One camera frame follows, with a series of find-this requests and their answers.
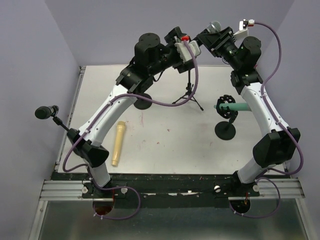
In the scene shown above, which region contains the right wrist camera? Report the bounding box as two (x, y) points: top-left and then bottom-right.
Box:
(233, 19), (255, 41)

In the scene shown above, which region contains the left edge microphone stand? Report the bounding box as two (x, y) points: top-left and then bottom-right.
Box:
(51, 105), (70, 132)

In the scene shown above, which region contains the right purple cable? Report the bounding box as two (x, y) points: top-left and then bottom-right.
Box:
(229, 21), (305, 218)

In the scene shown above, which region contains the purple cable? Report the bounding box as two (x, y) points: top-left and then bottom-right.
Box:
(229, 21), (305, 218)
(62, 41), (200, 221)

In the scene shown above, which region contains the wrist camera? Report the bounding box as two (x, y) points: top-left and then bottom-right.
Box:
(233, 19), (255, 41)
(174, 35), (201, 63)

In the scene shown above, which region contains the black tripod microphone stand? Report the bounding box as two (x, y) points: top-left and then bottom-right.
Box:
(172, 70), (204, 111)

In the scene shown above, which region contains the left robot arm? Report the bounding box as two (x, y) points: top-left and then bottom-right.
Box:
(67, 27), (201, 198)

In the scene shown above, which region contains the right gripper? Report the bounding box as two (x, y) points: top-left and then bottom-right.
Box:
(197, 26), (242, 70)

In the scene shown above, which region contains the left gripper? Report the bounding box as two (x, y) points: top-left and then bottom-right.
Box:
(147, 26), (196, 77)

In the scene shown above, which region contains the black glitter microphone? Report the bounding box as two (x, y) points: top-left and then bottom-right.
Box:
(203, 21), (222, 34)

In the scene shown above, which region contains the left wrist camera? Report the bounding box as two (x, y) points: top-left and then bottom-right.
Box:
(174, 35), (201, 63)

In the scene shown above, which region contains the round base microphone stand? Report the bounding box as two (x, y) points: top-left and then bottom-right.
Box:
(133, 93), (152, 110)

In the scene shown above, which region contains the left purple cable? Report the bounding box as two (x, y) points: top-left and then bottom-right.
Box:
(62, 41), (200, 221)

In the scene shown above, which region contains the black mounting rail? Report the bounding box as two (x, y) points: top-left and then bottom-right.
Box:
(51, 172), (260, 209)

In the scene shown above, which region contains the teal microphone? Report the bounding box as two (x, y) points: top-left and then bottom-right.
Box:
(219, 103), (252, 112)

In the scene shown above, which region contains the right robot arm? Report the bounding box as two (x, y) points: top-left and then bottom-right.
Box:
(196, 27), (301, 196)

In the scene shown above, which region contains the right round base stand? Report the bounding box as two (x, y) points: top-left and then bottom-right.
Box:
(214, 94), (239, 141)

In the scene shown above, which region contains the gold microphone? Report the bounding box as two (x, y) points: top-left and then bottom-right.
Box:
(111, 121), (126, 167)

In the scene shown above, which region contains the small black microphone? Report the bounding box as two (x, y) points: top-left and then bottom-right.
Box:
(34, 105), (59, 120)

